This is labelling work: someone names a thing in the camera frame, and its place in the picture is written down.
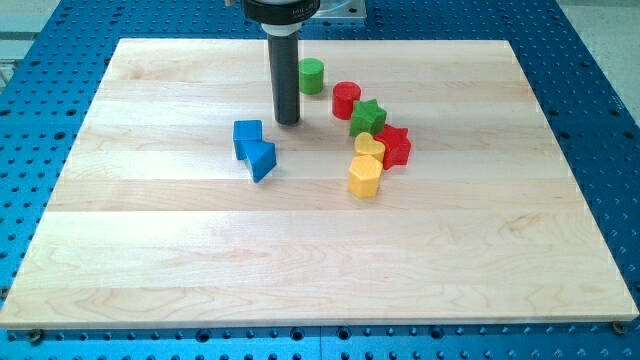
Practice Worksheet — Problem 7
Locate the green cylinder block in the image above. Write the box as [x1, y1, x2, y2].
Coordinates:
[298, 58, 324, 95]

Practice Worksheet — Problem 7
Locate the blue cube block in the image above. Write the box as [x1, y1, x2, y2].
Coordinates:
[232, 119, 263, 160]

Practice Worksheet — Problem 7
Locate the red cylinder block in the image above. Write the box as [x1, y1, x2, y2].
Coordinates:
[332, 81, 361, 120]

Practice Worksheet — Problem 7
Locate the light wooden board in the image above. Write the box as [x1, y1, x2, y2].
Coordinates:
[1, 38, 638, 330]

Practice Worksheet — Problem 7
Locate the black robot arm flange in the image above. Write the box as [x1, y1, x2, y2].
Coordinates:
[240, 0, 320, 25]

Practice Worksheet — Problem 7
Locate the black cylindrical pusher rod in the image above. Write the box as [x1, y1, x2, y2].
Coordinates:
[262, 24, 301, 126]

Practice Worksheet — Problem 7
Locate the yellow hexagon block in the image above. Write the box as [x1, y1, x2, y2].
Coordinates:
[348, 155, 383, 198]

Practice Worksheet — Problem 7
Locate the red star block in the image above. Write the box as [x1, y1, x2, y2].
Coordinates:
[374, 125, 412, 170]

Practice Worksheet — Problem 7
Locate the yellow heart block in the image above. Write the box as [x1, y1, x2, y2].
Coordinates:
[354, 132, 386, 162]

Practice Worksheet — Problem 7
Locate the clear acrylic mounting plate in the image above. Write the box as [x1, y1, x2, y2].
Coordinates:
[312, 0, 367, 21]

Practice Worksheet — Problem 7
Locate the blue triangle block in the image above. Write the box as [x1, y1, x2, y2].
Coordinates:
[241, 141, 277, 183]

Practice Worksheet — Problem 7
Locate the right board corner screw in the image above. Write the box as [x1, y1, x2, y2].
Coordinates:
[610, 321, 627, 336]

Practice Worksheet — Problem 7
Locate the green star block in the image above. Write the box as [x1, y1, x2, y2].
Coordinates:
[349, 99, 387, 137]

